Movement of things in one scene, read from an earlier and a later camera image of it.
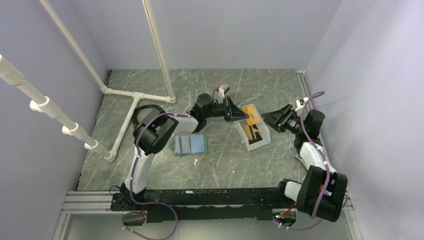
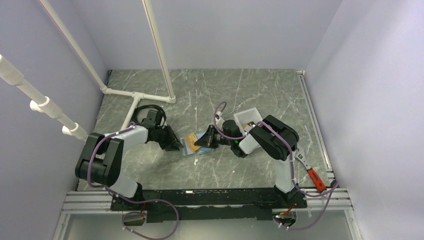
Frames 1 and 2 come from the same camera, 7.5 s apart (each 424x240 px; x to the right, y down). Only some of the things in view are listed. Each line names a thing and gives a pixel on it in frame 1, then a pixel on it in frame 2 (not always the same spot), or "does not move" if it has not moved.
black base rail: [203, 205] does not move
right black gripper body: [289, 122] → [214, 138]
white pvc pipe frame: [44, 106] does not move
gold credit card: [254, 117] → [191, 138]
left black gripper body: [228, 114] → [166, 138]
